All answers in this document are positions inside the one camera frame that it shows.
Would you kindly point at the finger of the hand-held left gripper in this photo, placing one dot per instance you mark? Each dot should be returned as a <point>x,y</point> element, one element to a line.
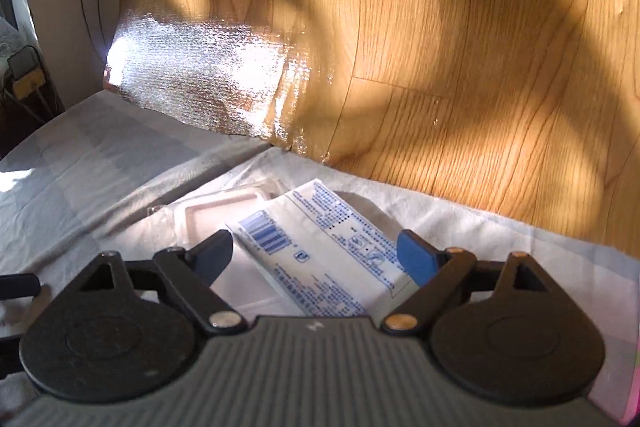
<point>20,286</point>
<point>9,357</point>

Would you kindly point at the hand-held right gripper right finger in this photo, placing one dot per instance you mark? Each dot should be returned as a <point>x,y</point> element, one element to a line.
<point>415,257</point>

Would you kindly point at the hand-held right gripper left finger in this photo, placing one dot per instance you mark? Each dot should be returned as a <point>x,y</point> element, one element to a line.
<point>212,257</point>

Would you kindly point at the white printed packet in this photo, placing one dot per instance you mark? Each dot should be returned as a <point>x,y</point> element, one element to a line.
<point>320,247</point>

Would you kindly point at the clear plastic blister pack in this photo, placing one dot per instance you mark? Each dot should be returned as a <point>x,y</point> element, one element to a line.
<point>210,217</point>

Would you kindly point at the wood-grain vinyl sheet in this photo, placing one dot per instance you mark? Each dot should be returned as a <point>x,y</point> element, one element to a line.
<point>450,57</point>

